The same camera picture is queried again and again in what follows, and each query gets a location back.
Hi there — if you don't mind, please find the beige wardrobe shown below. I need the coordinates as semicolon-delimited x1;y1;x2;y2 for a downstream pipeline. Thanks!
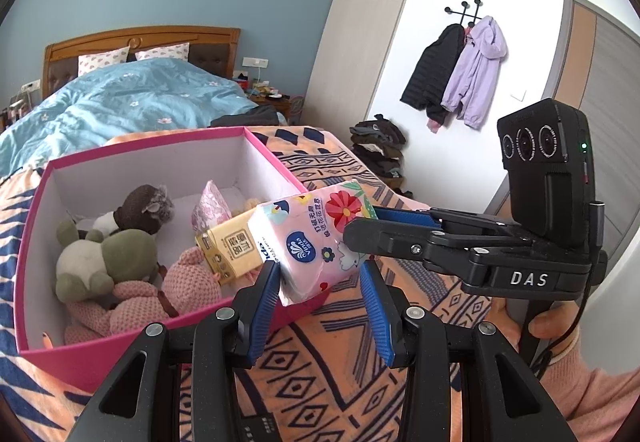
295;0;425;133

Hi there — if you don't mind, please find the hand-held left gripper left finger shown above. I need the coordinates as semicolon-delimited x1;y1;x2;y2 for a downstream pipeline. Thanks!
65;261;282;442

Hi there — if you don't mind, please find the grey and wood door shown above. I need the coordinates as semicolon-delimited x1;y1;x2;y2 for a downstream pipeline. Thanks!
482;0;640;303

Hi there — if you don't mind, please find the pile of dark clothes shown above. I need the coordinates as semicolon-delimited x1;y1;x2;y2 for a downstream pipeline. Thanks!
349;114;408;195

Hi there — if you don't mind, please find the orange patterned blanket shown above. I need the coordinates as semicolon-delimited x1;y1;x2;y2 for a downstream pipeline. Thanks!
0;124;551;442

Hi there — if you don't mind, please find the black wall coat rack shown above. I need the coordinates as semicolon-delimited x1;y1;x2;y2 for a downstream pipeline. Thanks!
443;0;483;28

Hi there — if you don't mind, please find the black cable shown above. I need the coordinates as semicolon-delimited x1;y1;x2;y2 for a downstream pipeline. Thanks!
535;202;608;378

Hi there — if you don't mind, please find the pink patterned packet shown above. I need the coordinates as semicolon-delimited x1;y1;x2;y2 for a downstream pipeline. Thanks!
192;179;233;245

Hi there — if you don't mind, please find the pink cardboard box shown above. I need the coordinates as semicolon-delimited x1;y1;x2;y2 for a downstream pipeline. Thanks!
14;126;361;393

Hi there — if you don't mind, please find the person's right forearm pink sleeve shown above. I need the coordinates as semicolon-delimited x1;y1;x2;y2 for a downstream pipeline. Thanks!
542;327;640;442

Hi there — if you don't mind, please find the brown and white plush toy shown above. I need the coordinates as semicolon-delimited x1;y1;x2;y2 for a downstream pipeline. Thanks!
75;184;176;238

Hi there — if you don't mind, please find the black puffer jacket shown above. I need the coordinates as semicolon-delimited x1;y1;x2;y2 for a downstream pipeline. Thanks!
400;23;466;123

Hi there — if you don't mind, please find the wooden bed headboard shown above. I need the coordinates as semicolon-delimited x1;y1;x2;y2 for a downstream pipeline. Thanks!
42;26;242;100

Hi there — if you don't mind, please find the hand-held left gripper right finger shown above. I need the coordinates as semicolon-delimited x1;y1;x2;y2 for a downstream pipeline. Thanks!
359;261;576;442

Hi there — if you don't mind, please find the dark cloth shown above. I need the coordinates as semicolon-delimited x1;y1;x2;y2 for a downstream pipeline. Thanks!
210;104;281;128

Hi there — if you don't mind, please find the white dotted pillow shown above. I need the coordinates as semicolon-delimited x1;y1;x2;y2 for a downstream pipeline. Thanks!
135;43;191;63
77;46;132;77

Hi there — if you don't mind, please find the blue floral duvet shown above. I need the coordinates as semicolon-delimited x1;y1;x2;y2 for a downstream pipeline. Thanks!
0;59;258;183

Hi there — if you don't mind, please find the person's right hand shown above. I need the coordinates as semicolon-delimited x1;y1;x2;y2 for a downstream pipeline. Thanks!
487;294;582;353

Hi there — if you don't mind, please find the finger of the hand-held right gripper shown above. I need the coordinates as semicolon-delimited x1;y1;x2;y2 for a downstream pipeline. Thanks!
372;204;517;235
342;217;478;274

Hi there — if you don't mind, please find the yellow tissue pack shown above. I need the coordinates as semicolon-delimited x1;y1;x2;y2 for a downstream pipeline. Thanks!
195;209;273;287

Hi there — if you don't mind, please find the pink floral tissue pack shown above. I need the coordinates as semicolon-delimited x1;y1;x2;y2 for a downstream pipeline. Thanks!
257;178;381;307

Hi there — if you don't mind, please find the pink knitted doll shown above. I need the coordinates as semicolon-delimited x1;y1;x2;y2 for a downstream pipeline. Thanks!
64;246;223;345

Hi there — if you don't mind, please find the purple hooded jacket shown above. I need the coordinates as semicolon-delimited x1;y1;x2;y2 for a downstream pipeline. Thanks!
441;15;508;130

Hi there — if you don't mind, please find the cluttered nightstand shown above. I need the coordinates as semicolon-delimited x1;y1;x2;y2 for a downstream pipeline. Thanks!
235;72;306;125
0;92;41;133

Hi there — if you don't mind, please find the green frog plush toy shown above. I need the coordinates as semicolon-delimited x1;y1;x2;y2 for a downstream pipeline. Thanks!
54;217;163;304

